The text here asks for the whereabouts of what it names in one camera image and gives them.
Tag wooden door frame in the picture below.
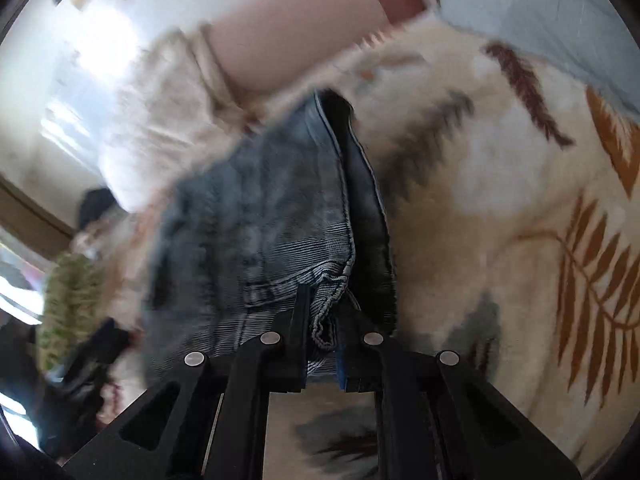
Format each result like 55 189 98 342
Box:
0 174 76 261

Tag blue denim pants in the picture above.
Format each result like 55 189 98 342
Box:
137 87 398 392

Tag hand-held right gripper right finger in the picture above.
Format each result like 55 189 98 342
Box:
334 307 582 480

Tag green patterned cloth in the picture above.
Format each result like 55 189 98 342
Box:
37 250 108 373

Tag cream floral pillow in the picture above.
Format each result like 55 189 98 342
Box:
97 24 251 213

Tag light blue bed sheet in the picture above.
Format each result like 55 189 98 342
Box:
434 0 640 123

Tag cream leaf-patterned blanket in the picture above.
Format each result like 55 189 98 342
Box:
67 12 640 480

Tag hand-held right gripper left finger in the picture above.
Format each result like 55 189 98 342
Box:
62 284 313 480

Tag dark cloth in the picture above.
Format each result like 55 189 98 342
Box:
75 187 121 228

